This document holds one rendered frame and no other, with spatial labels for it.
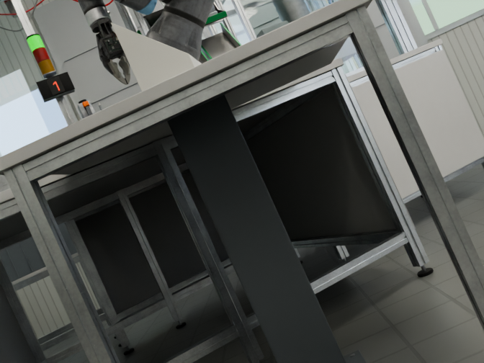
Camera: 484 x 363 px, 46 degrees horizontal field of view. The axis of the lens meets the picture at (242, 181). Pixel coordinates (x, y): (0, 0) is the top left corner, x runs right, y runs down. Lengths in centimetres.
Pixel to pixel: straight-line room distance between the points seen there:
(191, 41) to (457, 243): 81
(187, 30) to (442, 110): 203
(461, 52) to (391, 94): 430
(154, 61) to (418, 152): 66
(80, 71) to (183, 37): 397
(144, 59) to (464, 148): 223
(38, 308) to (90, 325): 436
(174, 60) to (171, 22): 13
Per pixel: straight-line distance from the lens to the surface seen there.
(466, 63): 555
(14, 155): 131
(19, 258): 390
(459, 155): 328
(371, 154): 212
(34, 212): 132
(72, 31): 552
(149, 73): 142
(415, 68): 325
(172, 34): 149
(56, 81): 224
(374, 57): 128
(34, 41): 229
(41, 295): 564
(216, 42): 233
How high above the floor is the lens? 59
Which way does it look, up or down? level
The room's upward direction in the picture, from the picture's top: 24 degrees counter-clockwise
